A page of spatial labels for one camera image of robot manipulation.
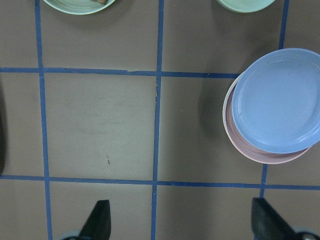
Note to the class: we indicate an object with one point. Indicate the green bowl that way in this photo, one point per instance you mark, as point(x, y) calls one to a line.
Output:
point(245, 6)

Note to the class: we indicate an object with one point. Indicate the green plate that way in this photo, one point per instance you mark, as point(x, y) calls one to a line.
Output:
point(78, 7)

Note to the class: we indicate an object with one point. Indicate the bread slice on plate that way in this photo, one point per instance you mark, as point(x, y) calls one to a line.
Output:
point(102, 2)

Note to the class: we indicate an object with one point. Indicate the pink plate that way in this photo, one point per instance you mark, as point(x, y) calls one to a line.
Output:
point(251, 152)

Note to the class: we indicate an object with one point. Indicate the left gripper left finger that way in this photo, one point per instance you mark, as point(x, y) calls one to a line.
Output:
point(98, 224)

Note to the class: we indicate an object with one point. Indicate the cream plate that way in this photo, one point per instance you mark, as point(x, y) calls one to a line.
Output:
point(228, 93)

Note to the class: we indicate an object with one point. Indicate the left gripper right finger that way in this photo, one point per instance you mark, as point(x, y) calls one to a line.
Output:
point(267, 224)

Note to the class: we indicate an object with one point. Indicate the blue plate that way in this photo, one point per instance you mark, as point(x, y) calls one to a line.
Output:
point(276, 102)

